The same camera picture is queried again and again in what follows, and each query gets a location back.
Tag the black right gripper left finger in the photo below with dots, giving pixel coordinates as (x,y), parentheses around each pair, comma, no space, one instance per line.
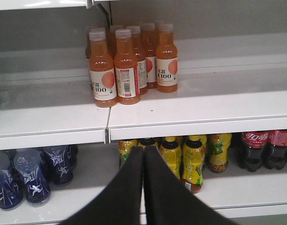
(119,202)

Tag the blue sports drink bottle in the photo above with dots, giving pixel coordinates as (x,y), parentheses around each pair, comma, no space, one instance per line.
(59,164)
(28,163)
(10,193)

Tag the black cola bottle red label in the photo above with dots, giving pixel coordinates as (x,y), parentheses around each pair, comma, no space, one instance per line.
(252,145)
(275,150)

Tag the yellow lemon tea bottle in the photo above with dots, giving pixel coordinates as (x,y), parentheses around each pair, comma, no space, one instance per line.
(124,148)
(143,142)
(171,153)
(219,144)
(193,156)

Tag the white store shelving unit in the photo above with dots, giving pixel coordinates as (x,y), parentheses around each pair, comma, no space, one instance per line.
(232,77)

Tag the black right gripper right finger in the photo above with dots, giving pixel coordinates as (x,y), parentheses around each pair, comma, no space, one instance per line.
(168,202)

